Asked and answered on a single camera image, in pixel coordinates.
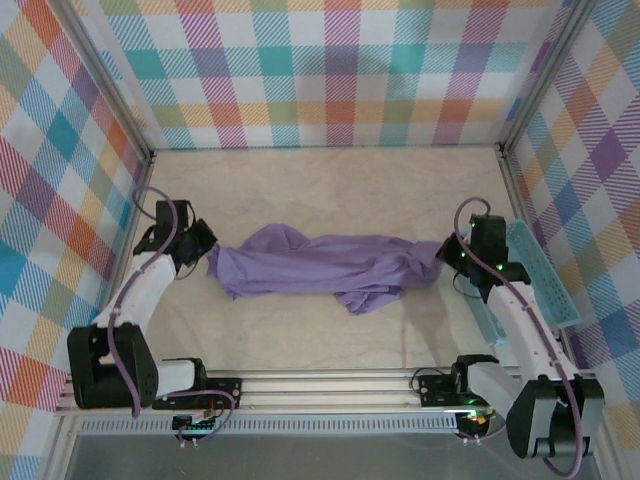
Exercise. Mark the small electronics board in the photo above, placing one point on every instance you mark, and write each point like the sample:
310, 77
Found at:
192, 424
475, 421

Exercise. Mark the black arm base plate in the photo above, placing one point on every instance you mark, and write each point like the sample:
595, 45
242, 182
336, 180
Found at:
225, 392
435, 392

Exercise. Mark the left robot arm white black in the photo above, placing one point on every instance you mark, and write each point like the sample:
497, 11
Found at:
135, 295

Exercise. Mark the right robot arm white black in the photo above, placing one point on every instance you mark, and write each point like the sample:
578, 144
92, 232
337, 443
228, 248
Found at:
525, 325

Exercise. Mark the aluminium frame post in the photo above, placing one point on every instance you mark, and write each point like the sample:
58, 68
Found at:
107, 80
546, 75

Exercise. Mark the purple t-shirt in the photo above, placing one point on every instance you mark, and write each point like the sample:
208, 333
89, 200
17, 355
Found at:
310, 270

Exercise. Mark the aluminium frame leg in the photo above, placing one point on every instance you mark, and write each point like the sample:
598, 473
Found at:
60, 450

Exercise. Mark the aluminium mounting rail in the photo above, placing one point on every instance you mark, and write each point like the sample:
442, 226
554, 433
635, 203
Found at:
325, 392

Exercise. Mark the light blue plastic basket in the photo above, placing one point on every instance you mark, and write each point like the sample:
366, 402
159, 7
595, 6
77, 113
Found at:
545, 280

